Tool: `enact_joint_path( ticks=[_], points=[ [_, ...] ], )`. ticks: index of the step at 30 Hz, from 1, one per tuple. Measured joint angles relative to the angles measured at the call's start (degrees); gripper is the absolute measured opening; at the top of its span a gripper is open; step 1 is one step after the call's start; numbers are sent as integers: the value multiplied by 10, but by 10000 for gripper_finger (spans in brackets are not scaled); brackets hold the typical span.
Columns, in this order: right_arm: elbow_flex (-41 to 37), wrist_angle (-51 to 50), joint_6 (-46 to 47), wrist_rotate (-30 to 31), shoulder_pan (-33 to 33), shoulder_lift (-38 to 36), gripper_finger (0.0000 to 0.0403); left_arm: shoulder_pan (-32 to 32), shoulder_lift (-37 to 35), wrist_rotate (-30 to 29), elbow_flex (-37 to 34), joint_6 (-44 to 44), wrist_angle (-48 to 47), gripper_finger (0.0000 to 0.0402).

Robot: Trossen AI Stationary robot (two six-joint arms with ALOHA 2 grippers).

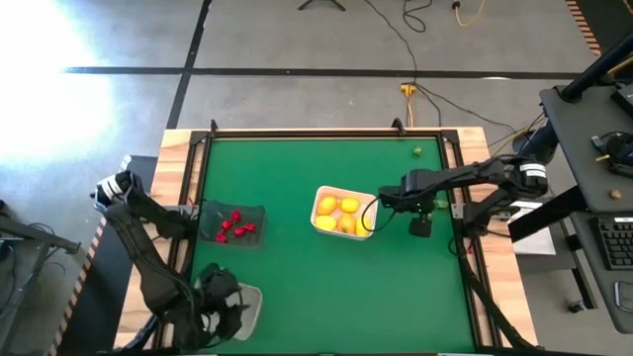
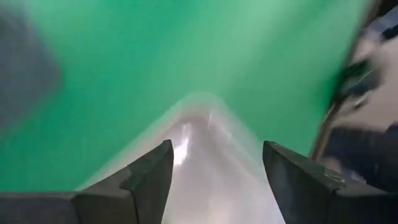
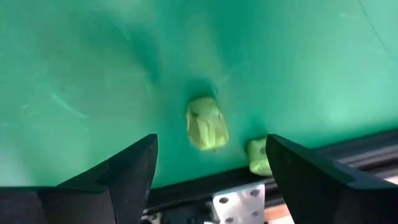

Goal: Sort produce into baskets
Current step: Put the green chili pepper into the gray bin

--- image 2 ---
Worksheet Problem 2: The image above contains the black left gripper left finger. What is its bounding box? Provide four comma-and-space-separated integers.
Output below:
0, 139, 175, 224

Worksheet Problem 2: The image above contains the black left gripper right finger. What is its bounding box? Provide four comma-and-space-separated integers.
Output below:
262, 140, 398, 224

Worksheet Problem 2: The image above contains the clear shallow plastic tray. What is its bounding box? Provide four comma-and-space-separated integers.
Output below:
76, 90, 285, 224

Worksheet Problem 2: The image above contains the green table mat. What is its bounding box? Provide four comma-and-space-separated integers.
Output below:
0, 0, 373, 192

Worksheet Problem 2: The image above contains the black table frame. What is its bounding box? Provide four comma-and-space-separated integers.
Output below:
309, 0, 386, 159

